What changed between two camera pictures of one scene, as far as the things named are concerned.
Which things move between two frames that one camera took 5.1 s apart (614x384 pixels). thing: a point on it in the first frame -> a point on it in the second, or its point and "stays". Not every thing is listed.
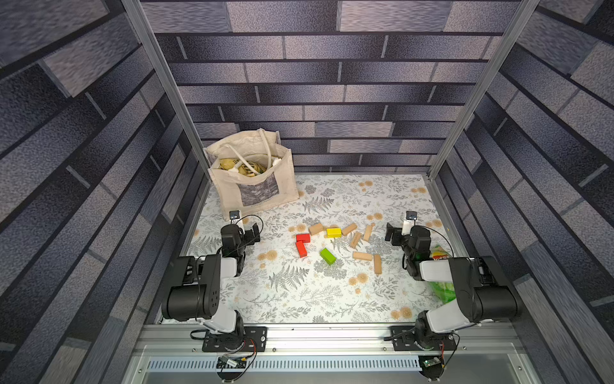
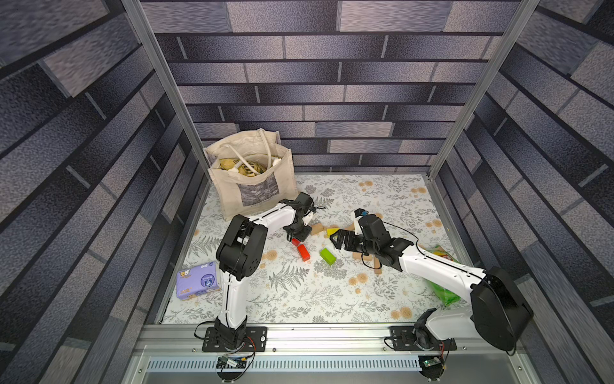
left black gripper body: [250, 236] -> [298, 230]
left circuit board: [231, 362] stays
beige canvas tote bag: [251, 170] stays
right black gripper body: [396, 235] -> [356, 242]
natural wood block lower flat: [360, 255] stays
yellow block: [333, 233] stays
